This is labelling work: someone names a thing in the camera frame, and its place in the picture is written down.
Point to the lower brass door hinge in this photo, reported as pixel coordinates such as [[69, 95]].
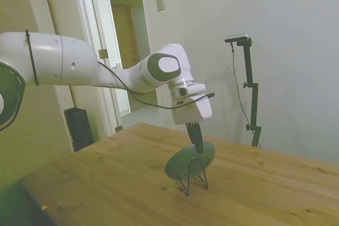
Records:
[[118, 128]]

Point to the brass door hinge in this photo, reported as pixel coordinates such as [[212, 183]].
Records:
[[118, 128], [103, 53]]

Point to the metal door latch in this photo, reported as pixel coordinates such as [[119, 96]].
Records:
[[118, 65]]

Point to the beige wall switch plate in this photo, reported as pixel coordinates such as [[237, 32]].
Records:
[[159, 1]]

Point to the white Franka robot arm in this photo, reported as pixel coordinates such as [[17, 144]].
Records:
[[66, 62]]

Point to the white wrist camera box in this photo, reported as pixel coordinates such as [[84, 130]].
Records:
[[192, 89]]

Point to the small orange scrap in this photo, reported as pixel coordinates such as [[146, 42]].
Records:
[[44, 206]]

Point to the black box speaker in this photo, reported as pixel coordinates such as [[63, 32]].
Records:
[[80, 128]]

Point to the black camera stand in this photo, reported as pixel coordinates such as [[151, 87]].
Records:
[[254, 99]]

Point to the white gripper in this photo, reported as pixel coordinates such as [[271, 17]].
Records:
[[190, 112]]

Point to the grey camera on stand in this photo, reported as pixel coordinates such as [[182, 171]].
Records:
[[237, 37]]

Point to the white open door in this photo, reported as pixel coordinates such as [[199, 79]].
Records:
[[111, 25]]

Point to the brown wooden hallway door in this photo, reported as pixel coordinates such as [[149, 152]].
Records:
[[124, 38]]

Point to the dark green round plate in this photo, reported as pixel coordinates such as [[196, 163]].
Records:
[[182, 162]]

